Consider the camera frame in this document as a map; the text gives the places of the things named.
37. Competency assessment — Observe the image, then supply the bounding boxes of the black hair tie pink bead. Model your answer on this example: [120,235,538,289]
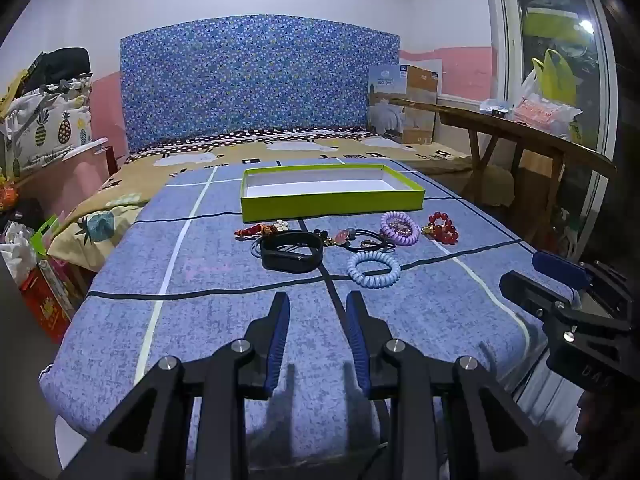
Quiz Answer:
[332,227,397,254]

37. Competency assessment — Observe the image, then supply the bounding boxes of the red tassel charm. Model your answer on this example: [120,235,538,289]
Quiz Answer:
[235,220,291,241]

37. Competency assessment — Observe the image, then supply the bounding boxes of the crumpled white plastic bag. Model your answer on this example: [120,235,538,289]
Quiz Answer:
[0,220,39,287]

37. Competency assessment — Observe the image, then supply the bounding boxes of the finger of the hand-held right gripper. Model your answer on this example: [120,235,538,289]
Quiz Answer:
[499,270,632,335]
[531,250,631,311]

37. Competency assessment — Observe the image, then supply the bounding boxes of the green paper bag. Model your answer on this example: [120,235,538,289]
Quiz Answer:
[30,215,62,262]

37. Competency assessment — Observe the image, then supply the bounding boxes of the pink cabinet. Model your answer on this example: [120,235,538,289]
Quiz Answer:
[20,137,119,221]

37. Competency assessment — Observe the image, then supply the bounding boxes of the glass balcony door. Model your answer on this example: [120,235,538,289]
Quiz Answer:
[482,0,637,271]

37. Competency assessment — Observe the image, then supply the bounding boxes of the blue grid blanket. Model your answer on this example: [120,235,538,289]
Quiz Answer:
[40,157,583,436]

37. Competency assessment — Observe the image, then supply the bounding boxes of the black bag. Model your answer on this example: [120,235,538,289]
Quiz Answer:
[22,47,94,93]

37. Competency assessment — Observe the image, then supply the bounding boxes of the yellow-green bag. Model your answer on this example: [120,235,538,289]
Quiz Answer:
[531,49,581,103]

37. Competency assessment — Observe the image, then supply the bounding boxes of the small clear packet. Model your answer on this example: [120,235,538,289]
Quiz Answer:
[479,98,512,117]

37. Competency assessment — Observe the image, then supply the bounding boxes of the wooden table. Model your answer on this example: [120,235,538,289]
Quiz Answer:
[390,97,618,246]

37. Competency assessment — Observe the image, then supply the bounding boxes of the light blue spiral hair tie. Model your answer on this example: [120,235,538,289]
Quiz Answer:
[346,251,402,289]

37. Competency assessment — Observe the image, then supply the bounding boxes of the red bead bracelet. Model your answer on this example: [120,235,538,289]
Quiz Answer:
[422,211,461,246]

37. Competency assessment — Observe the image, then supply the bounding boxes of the purple spiral hair tie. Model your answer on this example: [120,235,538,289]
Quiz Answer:
[380,211,420,247]

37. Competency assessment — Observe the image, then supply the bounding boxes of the black wristband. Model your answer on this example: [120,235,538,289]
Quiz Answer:
[259,230,325,275]

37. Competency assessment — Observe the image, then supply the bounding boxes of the red box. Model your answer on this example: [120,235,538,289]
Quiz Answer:
[20,255,77,344]

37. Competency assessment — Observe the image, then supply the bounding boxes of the printed cardboard box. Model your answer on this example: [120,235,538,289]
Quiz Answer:
[367,64,443,146]

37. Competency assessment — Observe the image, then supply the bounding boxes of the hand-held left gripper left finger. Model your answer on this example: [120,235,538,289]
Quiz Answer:
[57,291,292,480]

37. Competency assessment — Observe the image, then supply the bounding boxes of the blue floral headboard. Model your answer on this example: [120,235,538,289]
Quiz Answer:
[120,17,402,153]

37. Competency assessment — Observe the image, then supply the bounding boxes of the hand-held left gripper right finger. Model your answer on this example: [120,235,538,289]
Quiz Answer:
[345,290,583,480]

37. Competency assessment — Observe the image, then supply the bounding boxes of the green shallow cardboard box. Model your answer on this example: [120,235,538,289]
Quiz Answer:
[240,162,426,223]

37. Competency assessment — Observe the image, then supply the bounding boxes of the pineapple print pillow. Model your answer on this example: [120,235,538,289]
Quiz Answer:
[0,82,94,178]

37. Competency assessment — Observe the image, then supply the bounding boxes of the yellow printed bedsheet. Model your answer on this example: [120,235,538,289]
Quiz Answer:
[47,127,516,261]

